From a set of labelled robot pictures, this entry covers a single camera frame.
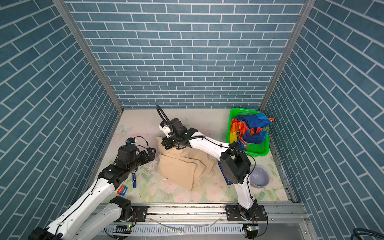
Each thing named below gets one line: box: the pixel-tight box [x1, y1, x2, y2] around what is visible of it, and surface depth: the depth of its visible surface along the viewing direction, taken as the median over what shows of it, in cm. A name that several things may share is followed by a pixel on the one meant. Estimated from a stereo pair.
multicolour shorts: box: [229, 112, 275, 151], surface depth 95 cm
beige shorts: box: [156, 137, 219, 191], surface depth 85 cm
